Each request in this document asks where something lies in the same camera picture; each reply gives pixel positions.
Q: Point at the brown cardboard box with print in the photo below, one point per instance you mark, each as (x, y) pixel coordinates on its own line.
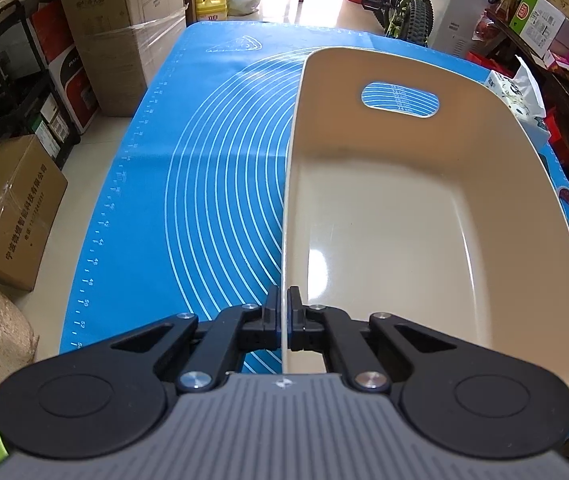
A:
(31, 190)

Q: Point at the black hand trolley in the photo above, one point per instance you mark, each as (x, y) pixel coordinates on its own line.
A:
(30, 102)

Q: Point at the yellow detergent jug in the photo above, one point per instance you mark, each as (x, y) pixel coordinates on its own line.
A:
(211, 10)

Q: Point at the red white appliance box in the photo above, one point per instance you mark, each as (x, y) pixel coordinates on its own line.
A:
(60, 54)

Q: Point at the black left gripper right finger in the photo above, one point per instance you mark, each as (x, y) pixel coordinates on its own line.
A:
(463, 397)

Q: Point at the green white product box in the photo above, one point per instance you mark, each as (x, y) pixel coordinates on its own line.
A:
(537, 23)

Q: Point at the blue silicone baking mat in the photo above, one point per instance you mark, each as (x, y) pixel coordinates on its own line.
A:
(190, 216)

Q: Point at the beige plastic storage basket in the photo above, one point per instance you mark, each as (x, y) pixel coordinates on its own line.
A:
(412, 189)

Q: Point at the white floral tissue pack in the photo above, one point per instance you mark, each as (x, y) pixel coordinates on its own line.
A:
(522, 95)

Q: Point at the stacked wrapped cardboard boxes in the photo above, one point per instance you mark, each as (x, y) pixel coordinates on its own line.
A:
(123, 44)

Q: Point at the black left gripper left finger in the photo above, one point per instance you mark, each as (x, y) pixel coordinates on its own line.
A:
(106, 396)

